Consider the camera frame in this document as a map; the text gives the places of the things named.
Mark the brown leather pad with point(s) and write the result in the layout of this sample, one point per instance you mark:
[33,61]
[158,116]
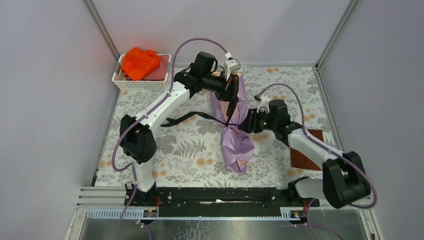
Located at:
[299,160]

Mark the floral patterned table mat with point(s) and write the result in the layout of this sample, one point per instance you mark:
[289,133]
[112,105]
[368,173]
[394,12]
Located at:
[190,154]

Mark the dark red folded paper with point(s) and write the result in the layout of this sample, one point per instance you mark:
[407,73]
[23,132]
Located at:
[159,73]

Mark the orange cloth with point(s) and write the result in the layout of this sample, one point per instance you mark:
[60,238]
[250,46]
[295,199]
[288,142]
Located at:
[138,64]

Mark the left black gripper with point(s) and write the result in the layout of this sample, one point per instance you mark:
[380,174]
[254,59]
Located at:
[224,91]

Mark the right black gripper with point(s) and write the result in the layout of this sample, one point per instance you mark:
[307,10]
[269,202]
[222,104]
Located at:
[249,124]

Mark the white plastic basket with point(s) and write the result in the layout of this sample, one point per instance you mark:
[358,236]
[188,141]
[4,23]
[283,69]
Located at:
[126,84]

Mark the black mounting base rail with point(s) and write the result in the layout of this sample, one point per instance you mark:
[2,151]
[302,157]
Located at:
[186,202]

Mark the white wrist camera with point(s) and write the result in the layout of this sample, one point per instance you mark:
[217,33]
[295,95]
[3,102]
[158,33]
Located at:
[263,104]
[230,65]

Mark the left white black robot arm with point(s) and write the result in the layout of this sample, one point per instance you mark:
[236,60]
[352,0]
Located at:
[137,132]

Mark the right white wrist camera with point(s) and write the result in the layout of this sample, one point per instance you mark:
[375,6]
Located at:
[263,104]

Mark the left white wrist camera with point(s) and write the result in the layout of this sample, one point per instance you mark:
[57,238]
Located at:
[230,65]

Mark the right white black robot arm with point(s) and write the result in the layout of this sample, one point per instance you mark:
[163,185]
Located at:
[343,179]

